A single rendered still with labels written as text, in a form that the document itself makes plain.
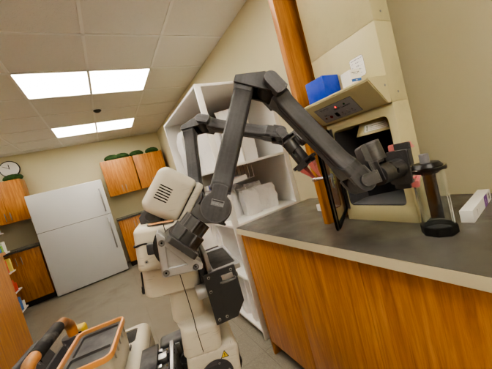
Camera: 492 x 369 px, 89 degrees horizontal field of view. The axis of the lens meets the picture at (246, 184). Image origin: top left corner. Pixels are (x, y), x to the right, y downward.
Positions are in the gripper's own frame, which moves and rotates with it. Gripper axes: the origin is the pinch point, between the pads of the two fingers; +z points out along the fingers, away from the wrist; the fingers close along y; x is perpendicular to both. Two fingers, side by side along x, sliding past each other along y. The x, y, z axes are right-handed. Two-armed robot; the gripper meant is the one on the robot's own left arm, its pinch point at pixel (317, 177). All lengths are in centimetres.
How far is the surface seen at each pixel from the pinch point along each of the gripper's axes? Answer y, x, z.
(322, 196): 8.6, -17.3, 9.0
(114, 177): 376, -228, -246
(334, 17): -44, -13, -47
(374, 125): -28.6, -13.0, -2.5
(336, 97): -25.3, -3.4, -20.4
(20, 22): 85, 5, -201
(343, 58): -37, -13, -32
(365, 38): -46, -7, -30
